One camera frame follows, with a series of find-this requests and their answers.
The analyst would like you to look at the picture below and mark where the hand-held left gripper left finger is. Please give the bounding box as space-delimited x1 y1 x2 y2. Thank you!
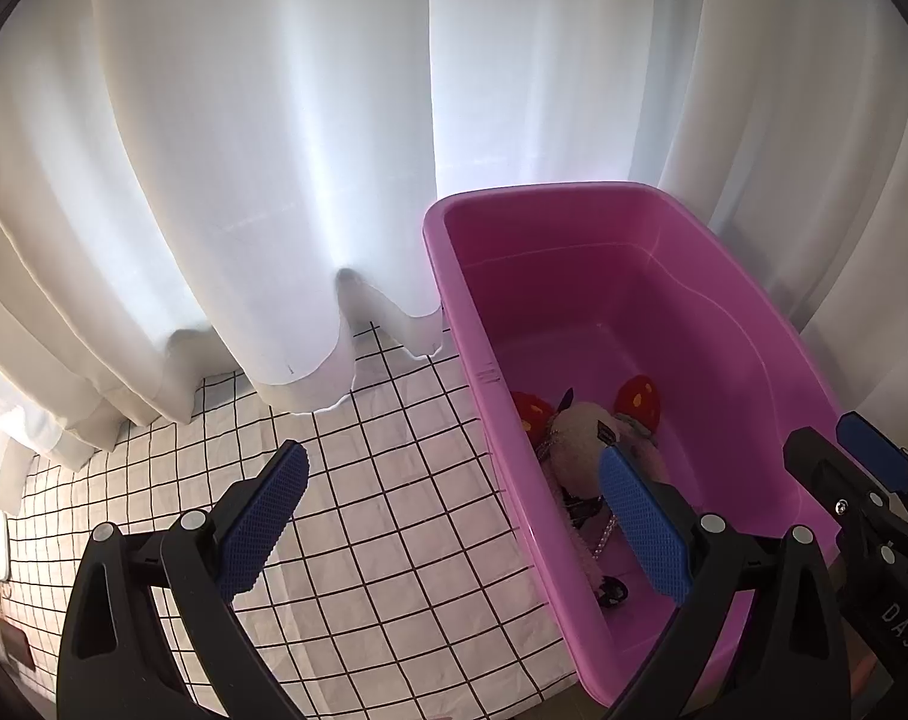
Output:
56 440 310 720

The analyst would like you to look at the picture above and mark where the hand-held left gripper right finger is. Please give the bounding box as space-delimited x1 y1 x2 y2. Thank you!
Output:
599 444 852 720

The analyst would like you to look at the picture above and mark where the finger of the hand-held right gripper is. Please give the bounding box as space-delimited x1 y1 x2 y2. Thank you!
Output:
835 411 908 500
782 426 879 541

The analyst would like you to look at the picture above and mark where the silver chain necklace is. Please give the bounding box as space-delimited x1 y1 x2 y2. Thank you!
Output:
590 508 621 562

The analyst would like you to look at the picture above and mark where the beige plush keychain toy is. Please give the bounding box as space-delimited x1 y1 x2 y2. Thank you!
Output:
544 402 621 511

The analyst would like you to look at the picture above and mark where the pink strawberry headband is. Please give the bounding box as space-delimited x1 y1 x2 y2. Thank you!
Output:
510 375 670 592

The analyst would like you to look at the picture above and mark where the pink plastic bin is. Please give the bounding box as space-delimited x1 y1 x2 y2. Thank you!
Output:
422 181 854 707

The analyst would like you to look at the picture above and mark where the white black-checked tablecloth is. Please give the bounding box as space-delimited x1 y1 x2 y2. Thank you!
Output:
0 321 579 720

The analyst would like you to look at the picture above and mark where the white sheer curtain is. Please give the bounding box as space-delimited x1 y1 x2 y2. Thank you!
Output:
0 0 908 470

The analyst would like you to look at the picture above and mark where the dark wall socket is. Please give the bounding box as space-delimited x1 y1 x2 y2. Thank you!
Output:
0 617 40 674

